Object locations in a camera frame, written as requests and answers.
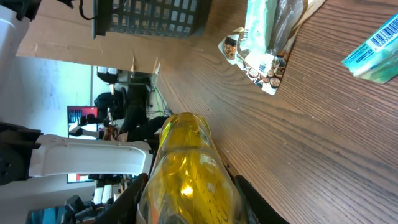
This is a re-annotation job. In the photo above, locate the green Kleenex tissue pack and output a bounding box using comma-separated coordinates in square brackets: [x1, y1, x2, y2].
[341, 15, 397, 84]

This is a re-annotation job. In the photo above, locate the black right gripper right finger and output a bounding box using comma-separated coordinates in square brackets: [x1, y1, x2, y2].
[234, 175, 288, 224]

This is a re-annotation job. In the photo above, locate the clear plastic bottle grey cap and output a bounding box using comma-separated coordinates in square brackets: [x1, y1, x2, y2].
[136, 112, 248, 223]

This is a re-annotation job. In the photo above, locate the dark grey plastic basket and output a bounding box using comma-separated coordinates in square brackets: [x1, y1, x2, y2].
[91, 0, 211, 39]

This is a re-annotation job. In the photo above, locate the mint green wipes pack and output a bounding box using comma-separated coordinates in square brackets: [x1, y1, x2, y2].
[239, 0, 279, 60]

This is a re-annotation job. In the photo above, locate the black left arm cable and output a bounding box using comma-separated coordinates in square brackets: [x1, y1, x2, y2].
[77, 0, 96, 21]

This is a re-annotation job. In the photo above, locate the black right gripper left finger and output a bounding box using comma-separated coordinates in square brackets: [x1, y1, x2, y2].
[94, 173, 149, 224]

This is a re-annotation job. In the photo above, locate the red and black monitor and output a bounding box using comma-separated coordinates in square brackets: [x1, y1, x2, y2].
[67, 105, 99, 184]

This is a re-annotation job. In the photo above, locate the brown patterned snack bag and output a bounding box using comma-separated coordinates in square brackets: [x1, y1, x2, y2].
[218, 0, 325, 95]

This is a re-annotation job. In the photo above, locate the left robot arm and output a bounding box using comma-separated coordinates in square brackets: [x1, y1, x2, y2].
[1, 1, 155, 185]

